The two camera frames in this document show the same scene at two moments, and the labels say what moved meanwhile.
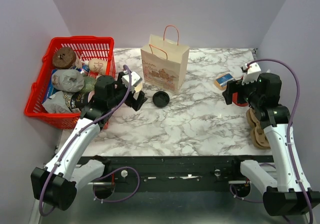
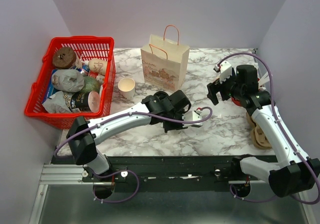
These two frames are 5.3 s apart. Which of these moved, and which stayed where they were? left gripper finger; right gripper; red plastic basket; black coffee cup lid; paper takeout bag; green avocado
Moved: right gripper; left gripper finger
Stayed: green avocado; red plastic basket; black coffee cup lid; paper takeout bag
